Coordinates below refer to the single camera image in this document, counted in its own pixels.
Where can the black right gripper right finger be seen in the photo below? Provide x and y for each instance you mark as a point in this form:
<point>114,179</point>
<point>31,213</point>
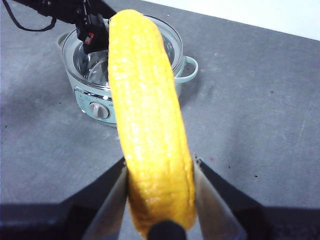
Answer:
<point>250,222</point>

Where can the sage green electric pot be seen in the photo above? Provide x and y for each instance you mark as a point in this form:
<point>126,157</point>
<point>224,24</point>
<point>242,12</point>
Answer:
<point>85,102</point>

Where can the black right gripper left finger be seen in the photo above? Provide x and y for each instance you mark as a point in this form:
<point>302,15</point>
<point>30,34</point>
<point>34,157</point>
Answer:
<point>75,220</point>

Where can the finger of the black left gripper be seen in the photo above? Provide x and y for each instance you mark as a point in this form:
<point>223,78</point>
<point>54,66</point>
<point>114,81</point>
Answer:
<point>96,27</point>

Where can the yellow corn cob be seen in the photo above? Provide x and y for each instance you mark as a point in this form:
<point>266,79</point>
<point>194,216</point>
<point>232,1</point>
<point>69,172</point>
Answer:
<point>145,100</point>

